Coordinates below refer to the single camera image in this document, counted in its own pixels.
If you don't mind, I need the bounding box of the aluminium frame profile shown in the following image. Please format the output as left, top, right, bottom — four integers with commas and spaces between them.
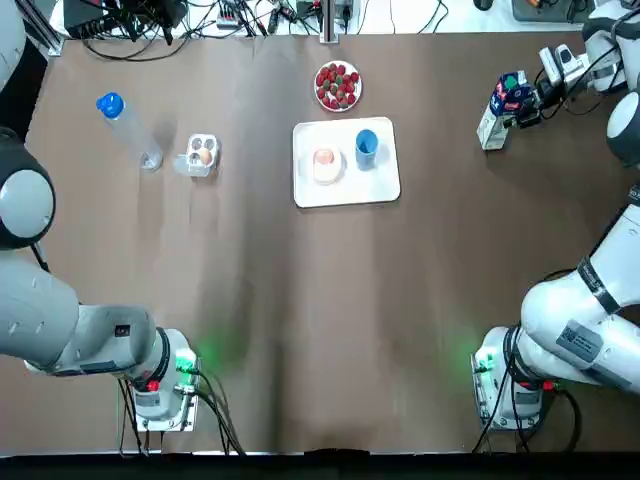
12, 0, 64, 56

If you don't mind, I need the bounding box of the aluminium frame post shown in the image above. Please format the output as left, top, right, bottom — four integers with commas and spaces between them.
322, 0, 344, 44

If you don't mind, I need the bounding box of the clear plastic egg box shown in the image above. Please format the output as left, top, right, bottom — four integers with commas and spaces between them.
173, 133, 221, 179

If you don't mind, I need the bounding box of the grey usb hub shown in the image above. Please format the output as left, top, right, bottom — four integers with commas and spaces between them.
216, 0, 241, 29

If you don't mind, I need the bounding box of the blue white milk carton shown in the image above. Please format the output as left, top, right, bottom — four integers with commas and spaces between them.
476, 71, 534, 151

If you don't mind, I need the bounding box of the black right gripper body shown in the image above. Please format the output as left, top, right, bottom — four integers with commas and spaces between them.
514, 84, 546, 129

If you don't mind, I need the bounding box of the clear bottle blue cap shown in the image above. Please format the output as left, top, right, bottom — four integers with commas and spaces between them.
95, 92, 164, 172

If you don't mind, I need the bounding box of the red strawberries heap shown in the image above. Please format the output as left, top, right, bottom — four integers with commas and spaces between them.
316, 62, 361, 110

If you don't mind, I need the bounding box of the black arm base cable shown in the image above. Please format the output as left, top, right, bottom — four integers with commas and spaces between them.
472, 379, 585, 454
117, 369, 246, 456

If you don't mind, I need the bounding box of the white round plate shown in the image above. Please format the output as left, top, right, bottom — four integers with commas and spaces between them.
313, 60, 364, 113

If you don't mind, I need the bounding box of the blue cup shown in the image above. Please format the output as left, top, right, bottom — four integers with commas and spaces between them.
354, 128, 380, 172

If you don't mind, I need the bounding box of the white rectangular tray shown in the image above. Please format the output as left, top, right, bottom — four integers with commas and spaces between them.
292, 116, 402, 209

